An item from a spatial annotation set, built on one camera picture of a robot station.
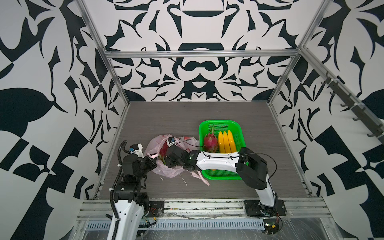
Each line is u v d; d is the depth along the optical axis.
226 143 0.94
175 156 0.64
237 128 0.95
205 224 0.71
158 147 0.85
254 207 0.74
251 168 0.52
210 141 0.89
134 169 0.59
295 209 0.76
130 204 0.51
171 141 0.76
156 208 0.73
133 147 0.69
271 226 0.71
